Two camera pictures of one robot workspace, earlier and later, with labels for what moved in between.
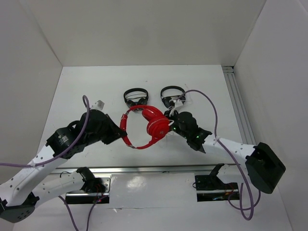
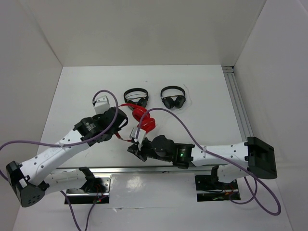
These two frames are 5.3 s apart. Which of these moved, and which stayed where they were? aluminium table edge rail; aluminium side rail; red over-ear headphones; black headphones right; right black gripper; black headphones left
Moved: right black gripper; red over-ear headphones
Stayed: aluminium side rail; aluminium table edge rail; black headphones right; black headphones left
